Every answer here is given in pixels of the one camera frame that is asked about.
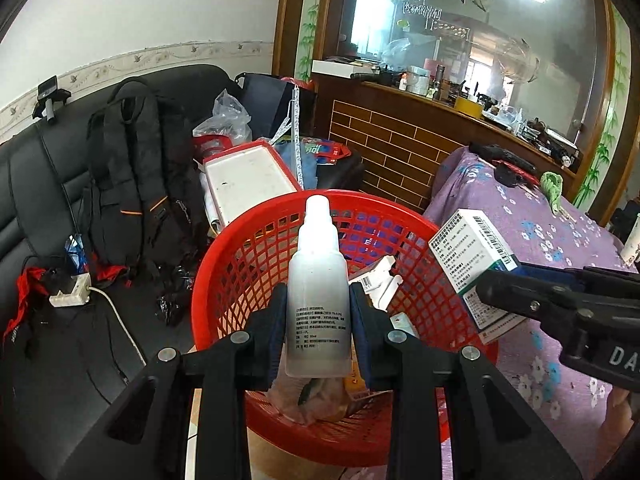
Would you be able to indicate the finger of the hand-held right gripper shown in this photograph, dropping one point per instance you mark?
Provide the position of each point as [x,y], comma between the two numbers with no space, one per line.
[520,297]
[600,285]

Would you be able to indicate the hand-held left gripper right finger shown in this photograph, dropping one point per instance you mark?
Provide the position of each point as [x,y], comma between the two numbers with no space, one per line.
[362,355]

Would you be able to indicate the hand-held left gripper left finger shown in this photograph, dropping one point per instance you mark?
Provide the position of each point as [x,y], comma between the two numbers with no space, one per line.
[277,360]

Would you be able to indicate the clear plastic bag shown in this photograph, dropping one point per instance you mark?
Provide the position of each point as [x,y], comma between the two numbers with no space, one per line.
[320,405]

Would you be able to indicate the blue white medicine box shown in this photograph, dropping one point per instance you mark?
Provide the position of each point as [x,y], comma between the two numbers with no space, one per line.
[465,250]

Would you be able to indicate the white plastic bottle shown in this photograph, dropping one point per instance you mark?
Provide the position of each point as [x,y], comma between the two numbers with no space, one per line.
[317,285]

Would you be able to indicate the red plastic basket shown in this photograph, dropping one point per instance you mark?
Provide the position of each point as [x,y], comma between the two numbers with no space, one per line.
[240,260]

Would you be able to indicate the person's right hand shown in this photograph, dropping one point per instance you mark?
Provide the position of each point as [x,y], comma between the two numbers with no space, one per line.
[622,415]

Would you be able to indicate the orange cardboard box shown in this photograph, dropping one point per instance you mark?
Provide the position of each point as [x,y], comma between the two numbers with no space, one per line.
[357,385]

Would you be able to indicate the white cartoon tumbler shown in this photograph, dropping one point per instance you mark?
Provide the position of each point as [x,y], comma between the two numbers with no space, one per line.
[632,242]

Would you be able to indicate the purple floral tablecloth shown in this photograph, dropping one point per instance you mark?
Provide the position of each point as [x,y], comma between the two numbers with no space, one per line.
[530,225]

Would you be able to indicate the flat white barcode box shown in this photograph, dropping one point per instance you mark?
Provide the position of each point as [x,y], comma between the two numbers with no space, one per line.
[380,275]

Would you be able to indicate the green cloth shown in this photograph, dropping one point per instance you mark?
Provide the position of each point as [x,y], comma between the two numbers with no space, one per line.
[554,190]

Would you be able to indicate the small black object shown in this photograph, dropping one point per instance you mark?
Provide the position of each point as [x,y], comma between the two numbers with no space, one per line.
[506,176]

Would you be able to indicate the crumpled black plastic wrap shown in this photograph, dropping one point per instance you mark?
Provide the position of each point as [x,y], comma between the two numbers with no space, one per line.
[172,295]

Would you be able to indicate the red black hand tool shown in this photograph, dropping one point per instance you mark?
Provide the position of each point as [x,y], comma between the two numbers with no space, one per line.
[505,157]

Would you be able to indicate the white tray red rim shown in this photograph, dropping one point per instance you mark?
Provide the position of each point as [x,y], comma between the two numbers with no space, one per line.
[250,180]

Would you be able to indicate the black bag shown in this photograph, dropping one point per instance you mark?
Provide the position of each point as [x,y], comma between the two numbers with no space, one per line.
[345,172]

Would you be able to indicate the wooden counter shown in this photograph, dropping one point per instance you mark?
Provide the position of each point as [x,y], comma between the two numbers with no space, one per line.
[400,155]

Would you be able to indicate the blue shopping bag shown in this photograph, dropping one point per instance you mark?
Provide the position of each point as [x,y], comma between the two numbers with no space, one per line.
[320,152]

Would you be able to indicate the white power strip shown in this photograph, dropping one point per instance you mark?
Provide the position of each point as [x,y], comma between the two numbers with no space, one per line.
[70,292]

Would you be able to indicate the small blue packet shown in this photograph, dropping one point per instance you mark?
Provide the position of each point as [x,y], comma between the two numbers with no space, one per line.
[76,252]

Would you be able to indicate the black backpack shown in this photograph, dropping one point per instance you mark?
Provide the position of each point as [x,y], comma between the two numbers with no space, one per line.
[140,170]

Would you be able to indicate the crumpled transparent plastic bag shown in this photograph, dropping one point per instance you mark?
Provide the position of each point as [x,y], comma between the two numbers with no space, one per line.
[225,117]

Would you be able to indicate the red black jacket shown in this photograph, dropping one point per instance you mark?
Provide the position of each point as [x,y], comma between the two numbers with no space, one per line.
[20,310]

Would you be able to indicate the dark blue bag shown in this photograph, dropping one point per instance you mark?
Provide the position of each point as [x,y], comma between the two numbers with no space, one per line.
[265,97]

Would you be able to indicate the etched glass partition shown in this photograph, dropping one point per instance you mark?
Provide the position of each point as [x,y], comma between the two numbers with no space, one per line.
[475,25]

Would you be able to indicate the black leather sofa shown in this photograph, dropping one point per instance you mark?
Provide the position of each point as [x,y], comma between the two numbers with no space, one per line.
[45,185]

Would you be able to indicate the black phone clamp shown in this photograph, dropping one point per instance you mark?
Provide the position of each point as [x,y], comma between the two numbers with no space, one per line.
[49,97]

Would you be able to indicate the bamboo wall sticker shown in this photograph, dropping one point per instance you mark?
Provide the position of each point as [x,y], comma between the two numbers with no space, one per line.
[309,15]
[607,135]

